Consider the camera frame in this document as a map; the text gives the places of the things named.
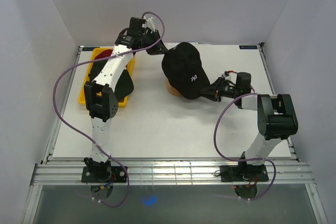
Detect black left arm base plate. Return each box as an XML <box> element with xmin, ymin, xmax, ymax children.
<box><xmin>81</xmin><ymin>166</ymin><xmax>127</xmax><ymax>183</ymax></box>

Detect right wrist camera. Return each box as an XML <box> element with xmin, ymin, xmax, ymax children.
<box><xmin>222</xmin><ymin>70</ymin><xmax>236</xmax><ymax>79</ymax></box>

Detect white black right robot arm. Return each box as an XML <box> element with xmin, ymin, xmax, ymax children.
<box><xmin>199</xmin><ymin>71</ymin><xmax>299</xmax><ymax>180</ymax></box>

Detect aluminium table frame rail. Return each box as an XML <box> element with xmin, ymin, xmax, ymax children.
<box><xmin>30</xmin><ymin>159</ymin><xmax>316</xmax><ymax>186</ymax></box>

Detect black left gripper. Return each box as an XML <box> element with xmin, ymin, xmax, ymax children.
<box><xmin>139</xmin><ymin>30</ymin><xmax>170</xmax><ymax>56</ymax></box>

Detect red baseball cap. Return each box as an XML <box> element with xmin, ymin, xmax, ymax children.
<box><xmin>92</xmin><ymin>48</ymin><xmax>113</xmax><ymax>60</ymax></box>

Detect black NY baseball cap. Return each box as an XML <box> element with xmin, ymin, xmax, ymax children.
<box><xmin>162</xmin><ymin>42</ymin><xmax>210</xmax><ymax>100</ymax></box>

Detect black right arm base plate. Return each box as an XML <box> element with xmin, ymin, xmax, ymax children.
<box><xmin>219</xmin><ymin>165</ymin><xmax>269</xmax><ymax>182</ymax></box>

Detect yellow plastic bin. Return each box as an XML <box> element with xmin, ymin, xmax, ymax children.
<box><xmin>78</xmin><ymin>47</ymin><xmax>135</xmax><ymax>108</ymax></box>

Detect dark green NY cap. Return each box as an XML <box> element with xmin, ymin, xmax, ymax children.
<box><xmin>85</xmin><ymin>59</ymin><xmax>134</xmax><ymax>107</ymax></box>

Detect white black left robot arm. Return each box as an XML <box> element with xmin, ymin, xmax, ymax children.
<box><xmin>83</xmin><ymin>17</ymin><xmax>167</xmax><ymax>182</ymax></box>

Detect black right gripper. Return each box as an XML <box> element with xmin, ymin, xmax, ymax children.
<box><xmin>199</xmin><ymin>77</ymin><xmax>239</xmax><ymax>103</ymax></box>

